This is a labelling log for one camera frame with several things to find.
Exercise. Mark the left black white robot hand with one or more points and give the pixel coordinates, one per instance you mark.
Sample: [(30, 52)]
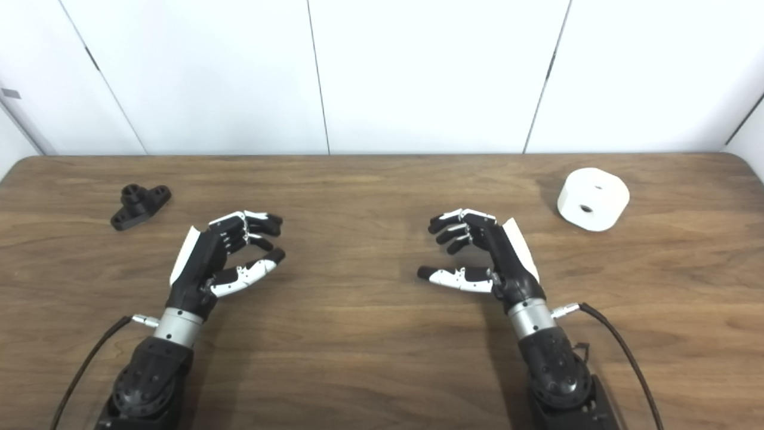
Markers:
[(197, 263)]

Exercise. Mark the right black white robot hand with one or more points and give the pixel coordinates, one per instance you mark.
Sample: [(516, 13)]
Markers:
[(510, 263)]

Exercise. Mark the black plastic holder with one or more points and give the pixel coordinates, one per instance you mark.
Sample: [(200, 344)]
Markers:
[(140, 207)]

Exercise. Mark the round white piece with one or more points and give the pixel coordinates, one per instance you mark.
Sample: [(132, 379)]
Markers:
[(610, 206)]

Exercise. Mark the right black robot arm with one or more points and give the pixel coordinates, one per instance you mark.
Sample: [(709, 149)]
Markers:
[(555, 364)]

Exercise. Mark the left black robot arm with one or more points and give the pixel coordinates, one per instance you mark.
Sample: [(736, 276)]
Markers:
[(149, 376)]

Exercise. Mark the small grey wall tag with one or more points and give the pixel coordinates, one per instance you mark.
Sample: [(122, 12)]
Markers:
[(11, 93)]

